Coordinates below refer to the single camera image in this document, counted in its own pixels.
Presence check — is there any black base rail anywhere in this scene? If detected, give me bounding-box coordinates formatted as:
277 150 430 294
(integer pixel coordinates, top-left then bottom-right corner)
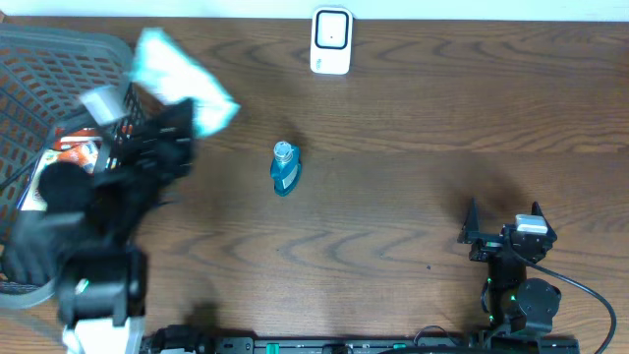
139 324 581 354

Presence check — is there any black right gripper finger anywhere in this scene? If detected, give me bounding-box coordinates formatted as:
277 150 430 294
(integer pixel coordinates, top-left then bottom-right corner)
532 202 551 231
457 199 480 244

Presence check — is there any white barcode scanner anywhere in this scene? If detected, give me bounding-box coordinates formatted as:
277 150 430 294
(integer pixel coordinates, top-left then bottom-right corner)
310 7 354 75

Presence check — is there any teal wet wipes packet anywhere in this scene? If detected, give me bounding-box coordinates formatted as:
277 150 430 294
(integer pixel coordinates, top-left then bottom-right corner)
130 28 240 138

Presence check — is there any large white snack bag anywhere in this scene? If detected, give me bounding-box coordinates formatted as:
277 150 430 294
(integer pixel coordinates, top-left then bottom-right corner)
19 149 60 211

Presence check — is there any dark grey plastic basket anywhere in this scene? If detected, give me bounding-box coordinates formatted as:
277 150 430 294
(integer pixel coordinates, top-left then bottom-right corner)
1 24 147 310

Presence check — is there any red snack packet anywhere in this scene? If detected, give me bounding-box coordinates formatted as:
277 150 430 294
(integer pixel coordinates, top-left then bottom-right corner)
51 128 102 151

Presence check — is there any teal mouthwash bottle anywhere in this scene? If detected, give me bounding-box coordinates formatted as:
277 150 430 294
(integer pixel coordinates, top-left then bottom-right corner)
270 141 302 197

